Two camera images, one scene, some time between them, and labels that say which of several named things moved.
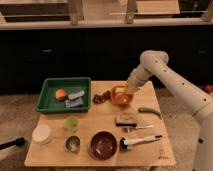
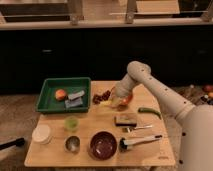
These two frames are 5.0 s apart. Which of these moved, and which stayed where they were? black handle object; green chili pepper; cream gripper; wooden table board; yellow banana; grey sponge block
Moved: yellow banana; cream gripper
Stayed: black handle object; grey sponge block; green chili pepper; wooden table board
